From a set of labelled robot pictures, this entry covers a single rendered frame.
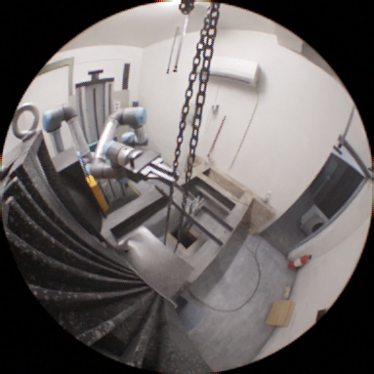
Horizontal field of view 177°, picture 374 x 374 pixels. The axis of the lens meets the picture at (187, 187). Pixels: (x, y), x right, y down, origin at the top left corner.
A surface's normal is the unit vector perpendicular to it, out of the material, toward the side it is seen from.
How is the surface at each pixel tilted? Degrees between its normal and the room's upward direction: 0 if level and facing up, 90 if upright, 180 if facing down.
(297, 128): 90
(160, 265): 0
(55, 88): 90
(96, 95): 90
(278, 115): 90
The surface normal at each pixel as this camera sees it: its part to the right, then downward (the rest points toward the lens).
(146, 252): 0.18, -0.70
